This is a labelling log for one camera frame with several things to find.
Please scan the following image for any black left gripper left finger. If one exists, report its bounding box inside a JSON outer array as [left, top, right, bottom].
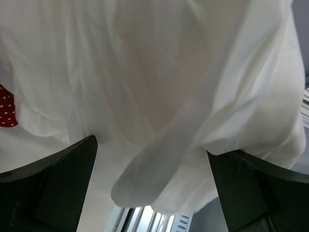
[[0, 135, 98, 232]]

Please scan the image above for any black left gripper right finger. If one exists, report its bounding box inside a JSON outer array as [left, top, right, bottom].
[[208, 150, 309, 232]]

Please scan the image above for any white ruffled skirt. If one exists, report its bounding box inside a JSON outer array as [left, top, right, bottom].
[[0, 0, 306, 215]]

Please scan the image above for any red polka dot skirt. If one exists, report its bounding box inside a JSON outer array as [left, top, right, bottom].
[[0, 85, 18, 128]]

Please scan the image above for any white slotted cable duct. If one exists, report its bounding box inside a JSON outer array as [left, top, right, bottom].
[[170, 214, 193, 232]]

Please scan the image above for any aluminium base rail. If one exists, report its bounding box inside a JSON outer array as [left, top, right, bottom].
[[105, 206, 174, 232]]

